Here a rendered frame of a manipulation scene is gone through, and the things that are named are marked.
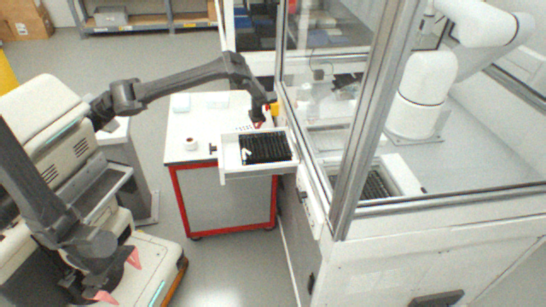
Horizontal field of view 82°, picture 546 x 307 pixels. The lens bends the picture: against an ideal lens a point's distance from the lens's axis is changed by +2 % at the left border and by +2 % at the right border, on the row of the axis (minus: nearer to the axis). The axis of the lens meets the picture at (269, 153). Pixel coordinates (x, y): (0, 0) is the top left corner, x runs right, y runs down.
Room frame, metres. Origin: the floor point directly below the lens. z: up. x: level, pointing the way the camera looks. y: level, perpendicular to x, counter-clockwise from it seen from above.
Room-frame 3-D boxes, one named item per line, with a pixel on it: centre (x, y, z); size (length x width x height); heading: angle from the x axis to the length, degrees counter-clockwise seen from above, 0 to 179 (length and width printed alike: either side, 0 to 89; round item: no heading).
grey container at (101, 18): (4.50, 2.28, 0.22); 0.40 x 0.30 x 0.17; 105
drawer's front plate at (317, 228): (0.77, -0.16, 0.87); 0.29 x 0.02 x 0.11; 11
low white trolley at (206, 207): (1.42, 0.28, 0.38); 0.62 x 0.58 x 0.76; 11
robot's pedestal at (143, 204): (1.35, 0.92, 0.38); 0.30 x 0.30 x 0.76; 15
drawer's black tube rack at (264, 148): (1.06, 0.02, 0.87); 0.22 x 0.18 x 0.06; 101
